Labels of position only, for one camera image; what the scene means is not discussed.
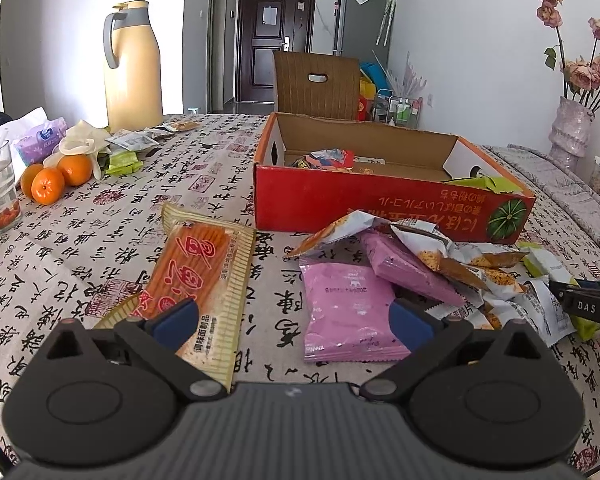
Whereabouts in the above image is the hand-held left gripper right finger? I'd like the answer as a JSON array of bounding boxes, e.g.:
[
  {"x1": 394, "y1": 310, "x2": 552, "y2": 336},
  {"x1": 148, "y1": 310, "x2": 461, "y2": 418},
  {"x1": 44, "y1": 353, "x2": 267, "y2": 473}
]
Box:
[{"x1": 361, "y1": 298, "x2": 563, "y2": 402}]

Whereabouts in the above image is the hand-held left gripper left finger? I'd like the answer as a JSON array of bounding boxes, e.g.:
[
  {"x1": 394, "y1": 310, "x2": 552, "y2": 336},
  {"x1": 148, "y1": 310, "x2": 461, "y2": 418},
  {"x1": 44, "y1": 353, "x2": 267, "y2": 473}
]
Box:
[{"x1": 30, "y1": 299, "x2": 228, "y2": 402}]

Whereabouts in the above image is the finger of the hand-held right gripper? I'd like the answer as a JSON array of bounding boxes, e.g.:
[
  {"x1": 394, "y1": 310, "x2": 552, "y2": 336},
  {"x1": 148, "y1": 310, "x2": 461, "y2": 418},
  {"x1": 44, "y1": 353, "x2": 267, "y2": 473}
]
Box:
[{"x1": 549, "y1": 278, "x2": 600, "y2": 297}]

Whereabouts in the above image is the grey white snack packet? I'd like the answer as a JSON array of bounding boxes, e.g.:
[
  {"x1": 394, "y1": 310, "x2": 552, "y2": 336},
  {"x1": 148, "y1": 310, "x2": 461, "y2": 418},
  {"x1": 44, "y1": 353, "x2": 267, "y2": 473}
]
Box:
[{"x1": 500, "y1": 280, "x2": 576, "y2": 346}]

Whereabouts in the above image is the pink snack packet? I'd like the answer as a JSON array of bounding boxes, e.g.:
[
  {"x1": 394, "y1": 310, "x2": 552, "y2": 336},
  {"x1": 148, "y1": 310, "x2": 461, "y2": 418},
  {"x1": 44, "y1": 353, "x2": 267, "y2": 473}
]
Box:
[
  {"x1": 362, "y1": 230, "x2": 468, "y2": 306},
  {"x1": 298, "y1": 255, "x2": 411, "y2": 363}
]

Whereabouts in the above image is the light green snack packet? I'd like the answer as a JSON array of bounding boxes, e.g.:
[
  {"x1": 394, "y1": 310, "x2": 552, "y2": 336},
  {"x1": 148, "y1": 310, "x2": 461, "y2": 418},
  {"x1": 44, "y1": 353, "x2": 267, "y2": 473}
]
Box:
[{"x1": 517, "y1": 242, "x2": 600, "y2": 341}]

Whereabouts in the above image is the long orange snack packet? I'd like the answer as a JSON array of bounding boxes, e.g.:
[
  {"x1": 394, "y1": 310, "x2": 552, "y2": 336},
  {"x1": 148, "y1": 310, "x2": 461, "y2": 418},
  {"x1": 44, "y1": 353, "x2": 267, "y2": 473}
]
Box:
[{"x1": 95, "y1": 202, "x2": 257, "y2": 393}]

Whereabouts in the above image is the pile of white crisp packets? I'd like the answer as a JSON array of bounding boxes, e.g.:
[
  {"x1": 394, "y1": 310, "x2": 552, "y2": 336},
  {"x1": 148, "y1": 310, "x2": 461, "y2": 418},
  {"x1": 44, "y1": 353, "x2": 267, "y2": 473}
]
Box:
[{"x1": 282, "y1": 210, "x2": 581, "y2": 346}]

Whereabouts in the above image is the red cardboard box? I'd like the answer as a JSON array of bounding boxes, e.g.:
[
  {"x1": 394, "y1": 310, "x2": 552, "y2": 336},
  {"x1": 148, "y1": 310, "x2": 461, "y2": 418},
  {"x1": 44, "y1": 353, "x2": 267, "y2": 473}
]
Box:
[{"x1": 252, "y1": 111, "x2": 537, "y2": 246}]

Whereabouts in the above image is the red chip bag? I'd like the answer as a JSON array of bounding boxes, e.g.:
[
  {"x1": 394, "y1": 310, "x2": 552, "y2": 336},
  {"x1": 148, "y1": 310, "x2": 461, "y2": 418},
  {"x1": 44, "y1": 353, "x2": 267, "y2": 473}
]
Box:
[{"x1": 292, "y1": 148, "x2": 356, "y2": 171}]

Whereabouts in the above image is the grey floral cloth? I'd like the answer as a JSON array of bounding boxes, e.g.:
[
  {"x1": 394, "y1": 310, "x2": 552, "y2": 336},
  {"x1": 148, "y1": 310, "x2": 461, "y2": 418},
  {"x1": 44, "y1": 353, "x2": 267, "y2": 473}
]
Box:
[{"x1": 480, "y1": 144, "x2": 600, "y2": 281}]

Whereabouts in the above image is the pink ribbed vase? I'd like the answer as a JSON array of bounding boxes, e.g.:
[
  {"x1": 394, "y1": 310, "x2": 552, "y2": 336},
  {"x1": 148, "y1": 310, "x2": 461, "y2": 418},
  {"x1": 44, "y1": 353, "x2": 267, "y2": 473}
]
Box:
[{"x1": 550, "y1": 96, "x2": 595, "y2": 158}]

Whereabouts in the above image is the small green packet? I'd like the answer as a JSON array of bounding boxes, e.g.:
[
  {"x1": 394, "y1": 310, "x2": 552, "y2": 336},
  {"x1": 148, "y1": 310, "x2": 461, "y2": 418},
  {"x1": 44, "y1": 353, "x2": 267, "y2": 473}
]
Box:
[{"x1": 105, "y1": 151, "x2": 143, "y2": 176}]

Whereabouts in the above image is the orange mandarin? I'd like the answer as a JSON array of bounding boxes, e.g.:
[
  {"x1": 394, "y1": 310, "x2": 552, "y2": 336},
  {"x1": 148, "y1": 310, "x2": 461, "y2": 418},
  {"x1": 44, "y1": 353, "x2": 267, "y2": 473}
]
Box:
[
  {"x1": 57, "y1": 154, "x2": 93, "y2": 187},
  {"x1": 20, "y1": 162, "x2": 45, "y2": 200},
  {"x1": 31, "y1": 167, "x2": 66, "y2": 205}
]

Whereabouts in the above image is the small white packet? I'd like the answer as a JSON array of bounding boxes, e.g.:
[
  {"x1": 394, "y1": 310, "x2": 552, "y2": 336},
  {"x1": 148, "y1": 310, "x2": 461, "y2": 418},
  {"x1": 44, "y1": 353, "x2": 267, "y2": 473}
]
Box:
[{"x1": 105, "y1": 130, "x2": 158, "y2": 152}]

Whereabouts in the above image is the pale yellow peel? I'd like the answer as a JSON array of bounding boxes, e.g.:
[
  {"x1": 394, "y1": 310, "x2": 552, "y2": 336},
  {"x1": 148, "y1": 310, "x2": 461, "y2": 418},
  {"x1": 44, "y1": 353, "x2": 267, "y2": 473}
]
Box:
[{"x1": 45, "y1": 120, "x2": 112, "y2": 181}]

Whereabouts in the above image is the dried pink rose bouquet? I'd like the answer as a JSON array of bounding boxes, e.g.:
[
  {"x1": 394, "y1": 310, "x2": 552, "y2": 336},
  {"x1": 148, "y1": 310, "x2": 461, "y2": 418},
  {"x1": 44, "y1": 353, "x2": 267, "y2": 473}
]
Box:
[{"x1": 536, "y1": 0, "x2": 600, "y2": 113}]

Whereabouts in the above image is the purple tissue pack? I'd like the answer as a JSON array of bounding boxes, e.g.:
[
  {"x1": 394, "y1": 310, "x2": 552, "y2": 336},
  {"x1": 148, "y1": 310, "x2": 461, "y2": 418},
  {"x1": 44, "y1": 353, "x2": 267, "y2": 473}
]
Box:
[{"x1": 12, "y1": 117, "x2": 68, "y2": 166}]

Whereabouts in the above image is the wooden chair back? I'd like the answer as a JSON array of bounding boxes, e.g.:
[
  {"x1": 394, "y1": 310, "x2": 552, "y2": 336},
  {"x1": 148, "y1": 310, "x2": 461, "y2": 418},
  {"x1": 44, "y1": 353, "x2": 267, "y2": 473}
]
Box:
[{"x1": 272, "y1": 51, "x2": 362, "y2": 121}]

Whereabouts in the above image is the white feather decoration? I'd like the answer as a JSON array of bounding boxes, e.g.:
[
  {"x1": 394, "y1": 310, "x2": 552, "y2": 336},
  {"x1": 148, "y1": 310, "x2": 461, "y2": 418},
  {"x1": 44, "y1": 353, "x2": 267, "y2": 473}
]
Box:
[{"x1": 387, "y1": 52, "x2": 426, "y2": 96}]

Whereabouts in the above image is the yellow thermos jug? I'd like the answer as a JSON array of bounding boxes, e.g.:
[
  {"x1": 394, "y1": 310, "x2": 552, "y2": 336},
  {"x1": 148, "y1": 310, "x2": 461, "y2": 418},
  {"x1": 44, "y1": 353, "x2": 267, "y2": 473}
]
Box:
[{"x1": 103, "y1": 0, "x2": 164, "y2": 133}]

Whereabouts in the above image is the white tissue paper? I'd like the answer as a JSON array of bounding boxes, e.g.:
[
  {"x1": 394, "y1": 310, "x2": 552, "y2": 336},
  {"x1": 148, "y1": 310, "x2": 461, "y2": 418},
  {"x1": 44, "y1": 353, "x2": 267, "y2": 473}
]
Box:
[{"x1": 0, "y1": 107, "x2": 48, "y2": 141}]

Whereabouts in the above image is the blue plastic item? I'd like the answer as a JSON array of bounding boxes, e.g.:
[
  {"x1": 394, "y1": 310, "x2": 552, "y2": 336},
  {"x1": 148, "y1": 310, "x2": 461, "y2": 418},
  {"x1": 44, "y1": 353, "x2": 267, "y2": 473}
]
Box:
[{"x1": 360, "y1": 62, "x2": 388, "y2": 86}]

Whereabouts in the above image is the dark wooden door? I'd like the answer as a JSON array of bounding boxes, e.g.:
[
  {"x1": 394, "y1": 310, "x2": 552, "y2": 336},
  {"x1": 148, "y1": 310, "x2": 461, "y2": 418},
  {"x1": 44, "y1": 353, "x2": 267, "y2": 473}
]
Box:
[{"x1": 236, "y1": 0, "x2": 316, "y2": 116}]

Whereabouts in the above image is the grey refrigerator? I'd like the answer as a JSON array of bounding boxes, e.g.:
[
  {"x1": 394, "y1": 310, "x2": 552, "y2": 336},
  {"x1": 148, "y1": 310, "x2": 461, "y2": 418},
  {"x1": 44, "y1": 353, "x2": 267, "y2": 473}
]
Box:
[{"x1": 332, "y1": 0, "x2": 396, "y2": 58}]

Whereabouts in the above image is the folded umbrella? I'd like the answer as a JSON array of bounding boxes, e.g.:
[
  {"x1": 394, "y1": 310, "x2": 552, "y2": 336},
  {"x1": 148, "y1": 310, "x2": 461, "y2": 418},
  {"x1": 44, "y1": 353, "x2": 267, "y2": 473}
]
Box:
[{"x1": 376, "y1": 0, "x2": 397, "y2": 46}]

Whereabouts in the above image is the wire rack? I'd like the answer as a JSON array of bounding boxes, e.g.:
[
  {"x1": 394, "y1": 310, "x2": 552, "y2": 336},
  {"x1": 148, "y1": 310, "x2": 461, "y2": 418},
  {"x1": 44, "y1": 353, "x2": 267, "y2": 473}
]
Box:
[{"x1": 375, "y1": 92, "x2": 423, "y2": 128}]

